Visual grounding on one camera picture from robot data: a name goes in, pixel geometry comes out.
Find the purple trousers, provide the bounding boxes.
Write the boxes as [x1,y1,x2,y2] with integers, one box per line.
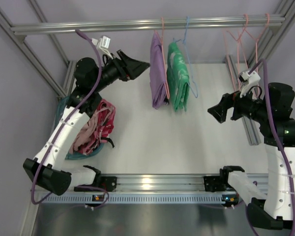
[149,31,170,109]

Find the pink wire hanger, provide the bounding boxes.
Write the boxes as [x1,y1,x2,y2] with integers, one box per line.
[154,17,170,100]

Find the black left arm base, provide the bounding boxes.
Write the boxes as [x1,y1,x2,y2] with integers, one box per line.
[74,165,118,192]

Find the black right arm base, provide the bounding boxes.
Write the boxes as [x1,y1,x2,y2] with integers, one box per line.
[203,166,245,192]

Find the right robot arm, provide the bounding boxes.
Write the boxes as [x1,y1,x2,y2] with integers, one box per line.
[207,83,295,234]

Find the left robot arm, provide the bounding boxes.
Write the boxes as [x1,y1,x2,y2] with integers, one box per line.
[23,50,150,196]

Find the green tie-dye trousers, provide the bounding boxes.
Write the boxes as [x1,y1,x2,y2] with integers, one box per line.
[167,42,190,112]

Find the pink camouflage trousers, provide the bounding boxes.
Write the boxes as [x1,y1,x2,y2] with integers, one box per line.
[75,99,116,156]

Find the teal plastic laundry basket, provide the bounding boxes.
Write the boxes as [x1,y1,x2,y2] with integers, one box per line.
[54,96,105,161]

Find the pale pink garment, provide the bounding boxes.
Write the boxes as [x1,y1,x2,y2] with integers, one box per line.
[69,118,97,154]

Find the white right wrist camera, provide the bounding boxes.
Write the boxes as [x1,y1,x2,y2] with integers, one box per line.
[239,70,261,98]

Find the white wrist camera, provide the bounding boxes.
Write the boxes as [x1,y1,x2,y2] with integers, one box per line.
[239,70,261,98]
[91,35,114,59]

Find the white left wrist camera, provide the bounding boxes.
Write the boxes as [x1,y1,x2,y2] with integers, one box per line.
[91,35,114,59]

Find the blue wire hanger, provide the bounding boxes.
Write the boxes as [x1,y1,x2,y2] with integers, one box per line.
[173,16,199,98]

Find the left aluminium frame post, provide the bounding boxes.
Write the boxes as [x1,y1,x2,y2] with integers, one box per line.
[0,7,76,98]

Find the aluminium frame post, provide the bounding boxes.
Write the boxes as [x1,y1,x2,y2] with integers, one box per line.
[0,7,76,98]
[222,0,295,146]

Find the right aluminium frame post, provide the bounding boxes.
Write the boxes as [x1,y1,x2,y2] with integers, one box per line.
[222,0,295,146]

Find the aluminium hanging rail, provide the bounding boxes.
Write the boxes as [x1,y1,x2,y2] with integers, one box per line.
[11,14,286,36]

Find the aluminium front rail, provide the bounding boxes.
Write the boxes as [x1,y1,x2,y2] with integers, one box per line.
[30,173,271,195]

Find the perforated grey cable tray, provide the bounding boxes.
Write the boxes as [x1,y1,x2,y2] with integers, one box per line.
[43,193,238,204]

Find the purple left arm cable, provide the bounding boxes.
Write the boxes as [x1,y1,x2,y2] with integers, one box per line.
[30,29,109,205]

